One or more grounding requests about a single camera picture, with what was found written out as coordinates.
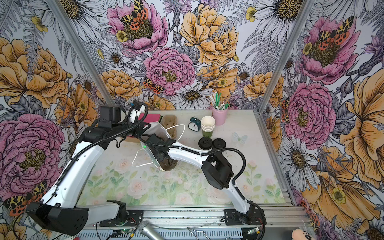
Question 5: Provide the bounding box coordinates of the cartoon animal gift bag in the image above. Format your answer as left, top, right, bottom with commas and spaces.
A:
133, 122, 179, 172

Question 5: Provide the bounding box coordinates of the pulp cup carrier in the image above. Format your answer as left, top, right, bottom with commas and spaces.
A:
160, 158, 179, 172

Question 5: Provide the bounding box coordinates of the black coffee cup lid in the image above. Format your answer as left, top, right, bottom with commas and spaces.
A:
198, 137, 213, 150

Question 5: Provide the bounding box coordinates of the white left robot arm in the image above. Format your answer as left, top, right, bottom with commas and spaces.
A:
26, 102, 148, 236

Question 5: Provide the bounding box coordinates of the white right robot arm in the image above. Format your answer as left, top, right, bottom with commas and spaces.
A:
140, 134, 267, 227

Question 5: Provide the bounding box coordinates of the stack of pulp cup carriers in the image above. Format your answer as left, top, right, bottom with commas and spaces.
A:
161, 115, 178, 139

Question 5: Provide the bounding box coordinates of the teal alarm clock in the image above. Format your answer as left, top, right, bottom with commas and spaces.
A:
188, 117, 201, 132

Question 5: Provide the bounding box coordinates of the stack of green paper cups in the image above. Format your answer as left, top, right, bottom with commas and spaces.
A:
201, 116, 216, 138

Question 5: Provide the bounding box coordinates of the stack of black lids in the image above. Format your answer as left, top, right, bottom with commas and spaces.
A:
213, 138, 227, 149

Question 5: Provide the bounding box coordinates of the pink straw holder cup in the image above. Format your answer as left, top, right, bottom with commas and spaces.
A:
212, 108, 228, 126

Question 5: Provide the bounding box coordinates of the wrapped straws bundle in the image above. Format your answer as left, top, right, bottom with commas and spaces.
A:
209, 93, 230, 111

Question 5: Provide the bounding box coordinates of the silver microphone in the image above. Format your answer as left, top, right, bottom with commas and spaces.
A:
137, 221, 165, 240

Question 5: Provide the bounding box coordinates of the pink plush toy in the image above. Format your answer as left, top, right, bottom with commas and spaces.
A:
292, 229, 315, 240

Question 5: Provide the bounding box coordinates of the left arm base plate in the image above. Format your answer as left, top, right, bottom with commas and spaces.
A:
99, 210, 144, 227

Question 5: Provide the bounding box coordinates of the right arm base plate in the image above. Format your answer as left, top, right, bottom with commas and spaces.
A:
221, 209, 266, 226

